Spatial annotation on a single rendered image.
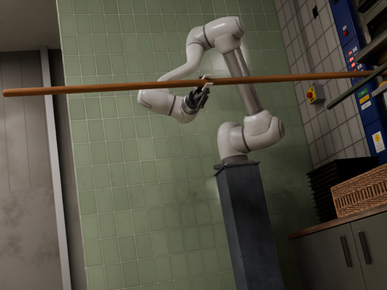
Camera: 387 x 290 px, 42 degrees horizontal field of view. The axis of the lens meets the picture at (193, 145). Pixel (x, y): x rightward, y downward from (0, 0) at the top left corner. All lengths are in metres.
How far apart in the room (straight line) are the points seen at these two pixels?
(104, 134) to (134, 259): 0.79
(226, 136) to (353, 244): 0.98
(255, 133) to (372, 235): 0.93
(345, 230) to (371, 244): 0.18
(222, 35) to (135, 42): 0.95
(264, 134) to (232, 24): 0.62
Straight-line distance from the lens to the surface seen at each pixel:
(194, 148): 3.31
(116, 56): 3.45
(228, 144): 2.88
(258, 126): 2.81
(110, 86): 2.01
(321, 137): 3.48
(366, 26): 3.07
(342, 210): 2.44
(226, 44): 2.73
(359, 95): 3.07
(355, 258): 2.35
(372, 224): 2.21
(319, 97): 3.38
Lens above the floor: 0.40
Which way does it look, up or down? 15 degrees up
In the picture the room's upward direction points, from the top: 10 degrees counter-clockwise
